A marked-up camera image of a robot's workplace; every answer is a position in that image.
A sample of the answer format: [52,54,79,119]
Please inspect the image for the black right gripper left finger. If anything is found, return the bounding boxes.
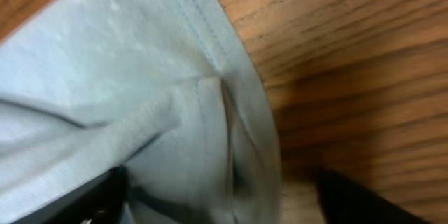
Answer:
[13,167,129,224]

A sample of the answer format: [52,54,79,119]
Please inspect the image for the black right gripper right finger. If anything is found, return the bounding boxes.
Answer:
[316,170,429,224]

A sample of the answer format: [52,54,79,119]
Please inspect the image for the light blue printed t-shirt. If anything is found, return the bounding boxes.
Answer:
[1,0,281,223]

